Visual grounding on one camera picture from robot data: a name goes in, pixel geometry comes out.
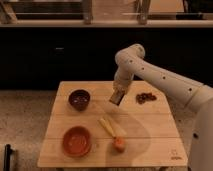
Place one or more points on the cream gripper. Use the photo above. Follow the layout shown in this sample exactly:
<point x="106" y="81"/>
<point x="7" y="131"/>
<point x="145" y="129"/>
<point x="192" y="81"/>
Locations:
<point x="121" y="88"/>

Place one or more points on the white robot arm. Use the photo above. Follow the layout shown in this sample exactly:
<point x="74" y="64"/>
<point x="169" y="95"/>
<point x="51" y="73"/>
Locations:
<point x="195" y="95"/>

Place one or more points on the dark brown bowl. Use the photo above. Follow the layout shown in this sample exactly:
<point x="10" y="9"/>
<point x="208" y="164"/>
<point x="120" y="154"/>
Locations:
<point x="79" y="99"/>

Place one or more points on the red bowl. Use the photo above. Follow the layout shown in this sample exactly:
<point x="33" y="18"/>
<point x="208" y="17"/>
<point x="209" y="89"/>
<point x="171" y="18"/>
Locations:
<point x="76" y="142"/>

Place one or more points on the pile of brown nuts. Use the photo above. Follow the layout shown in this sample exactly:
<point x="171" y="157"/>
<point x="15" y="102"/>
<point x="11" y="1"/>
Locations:
<point x="144" y="97"/>

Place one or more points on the black object at floor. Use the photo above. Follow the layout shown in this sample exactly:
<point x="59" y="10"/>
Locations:
<point x="8" y="151"/>

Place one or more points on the orange spoon with wooden handle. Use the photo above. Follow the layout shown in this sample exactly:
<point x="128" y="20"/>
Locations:
<point x="118" y="142"/>

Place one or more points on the wooden shelf rail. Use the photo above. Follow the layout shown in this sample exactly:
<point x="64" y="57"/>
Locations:
<point x="107" y="13"/>

